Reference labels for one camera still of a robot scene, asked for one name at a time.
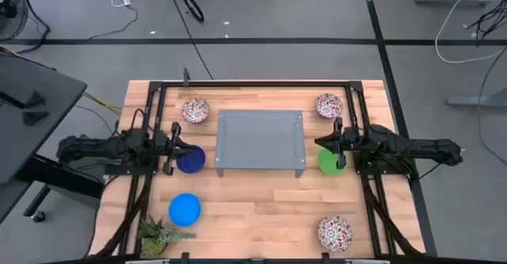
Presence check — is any artificial succulent plant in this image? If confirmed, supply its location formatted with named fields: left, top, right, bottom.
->
left=136, top=215, right=197, bottom=259

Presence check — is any black floor fan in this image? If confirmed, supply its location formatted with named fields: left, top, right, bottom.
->
left=0, top=0, right=30, bottom=42

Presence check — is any black fan cable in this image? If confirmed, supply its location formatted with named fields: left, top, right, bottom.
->
left=17, top=0, right=51, bottom=55

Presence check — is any black aluminium frame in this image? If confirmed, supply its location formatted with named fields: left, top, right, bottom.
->
left=93, top=79, right=428, bottom=264

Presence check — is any silver aluminium bar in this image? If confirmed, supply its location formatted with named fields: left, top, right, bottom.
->
left=124, top=258, right=170, bottom=264
left=343, top=258, right=391, bottom=264

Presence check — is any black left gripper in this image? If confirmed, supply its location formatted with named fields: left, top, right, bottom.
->
left=153, top=122, right=198, bottom=176

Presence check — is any green bowl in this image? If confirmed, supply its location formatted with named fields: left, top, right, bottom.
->
left=317, top=148, right=348, bottom=176

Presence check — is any yellow cable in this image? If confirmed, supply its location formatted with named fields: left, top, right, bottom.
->
left=82, top=92, right=123, bottom=117

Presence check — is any black cable bundle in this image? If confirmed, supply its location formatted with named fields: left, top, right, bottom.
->
left=463, top=0, right=507, bottom=48

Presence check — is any white floor cable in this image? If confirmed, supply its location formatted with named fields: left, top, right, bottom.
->
left=434, top=0, right=507, bottom=65

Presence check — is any floral patterned mini bowl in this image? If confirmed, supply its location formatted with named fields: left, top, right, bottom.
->
left=317, top=215, right=353, bottom=253
left=314, top=93, right=345, bottom=120
left=181, top=97, right=211, bottom=124

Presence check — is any black triangular bracket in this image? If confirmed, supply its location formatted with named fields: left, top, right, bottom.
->
left=24, top=90, right=48, bottom=109
left=21, top=110, right=51, bottom=127

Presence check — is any black coiled cable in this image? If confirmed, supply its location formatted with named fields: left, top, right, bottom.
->
left=181, top=0, right=206, bottom=24

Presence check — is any dark blue bowl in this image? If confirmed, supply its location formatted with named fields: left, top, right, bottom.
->
left=176, top=145, right=207, bottom=174

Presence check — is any grey perforated metal shelf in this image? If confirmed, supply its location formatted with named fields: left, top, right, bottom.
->
left=215, top=109, right=307, bottom=179

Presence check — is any thin black floor cable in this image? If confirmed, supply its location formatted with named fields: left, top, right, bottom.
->
left=476, top=45, right=507, bottom=166

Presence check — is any light blue bowl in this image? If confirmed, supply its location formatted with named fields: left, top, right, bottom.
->
left=168, top=193, right=202, bottom=228

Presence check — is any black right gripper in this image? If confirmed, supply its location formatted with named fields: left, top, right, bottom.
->
left=314, top=117, right=357, bottom=170

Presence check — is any black desk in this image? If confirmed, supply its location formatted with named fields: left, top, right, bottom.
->
left=0, top=53, right=105, bottom=225

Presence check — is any long black cable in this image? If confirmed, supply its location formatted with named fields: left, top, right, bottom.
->
left=164, top=0, right=215, bottom=81

